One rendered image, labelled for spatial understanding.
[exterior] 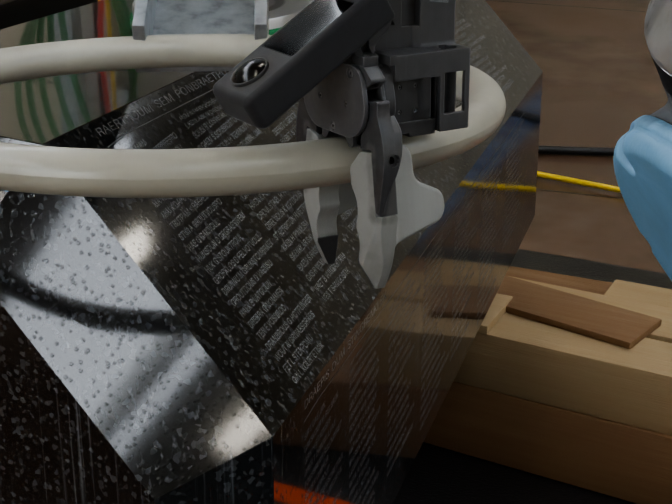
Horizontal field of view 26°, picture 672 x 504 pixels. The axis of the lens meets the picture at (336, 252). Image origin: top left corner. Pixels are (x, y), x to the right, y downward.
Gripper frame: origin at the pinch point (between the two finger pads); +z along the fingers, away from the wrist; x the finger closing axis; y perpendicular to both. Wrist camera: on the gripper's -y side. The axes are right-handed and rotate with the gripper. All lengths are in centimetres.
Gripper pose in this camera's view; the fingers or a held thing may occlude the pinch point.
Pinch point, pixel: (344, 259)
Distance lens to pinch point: 95.2
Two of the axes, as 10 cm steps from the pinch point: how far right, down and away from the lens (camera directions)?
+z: 0.0, 9.5, 3.1
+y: 8.5, -1.7, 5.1
